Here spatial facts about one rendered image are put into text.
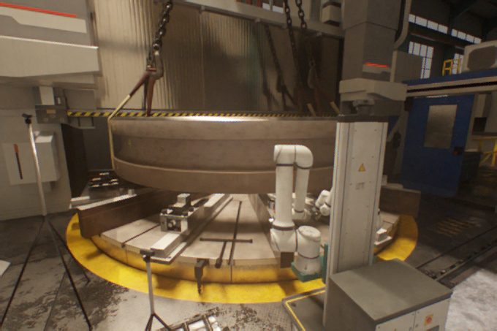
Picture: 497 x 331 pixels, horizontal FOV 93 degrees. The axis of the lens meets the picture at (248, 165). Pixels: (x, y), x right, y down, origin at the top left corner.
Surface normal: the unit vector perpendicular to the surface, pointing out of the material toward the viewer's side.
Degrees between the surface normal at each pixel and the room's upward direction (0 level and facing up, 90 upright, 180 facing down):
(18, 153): 90
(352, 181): 90
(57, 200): 90
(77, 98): 90
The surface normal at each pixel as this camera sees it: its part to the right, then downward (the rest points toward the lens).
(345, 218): 0.33, 0.18
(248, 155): 0.04, 0.19
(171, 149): -0.36, 0.18
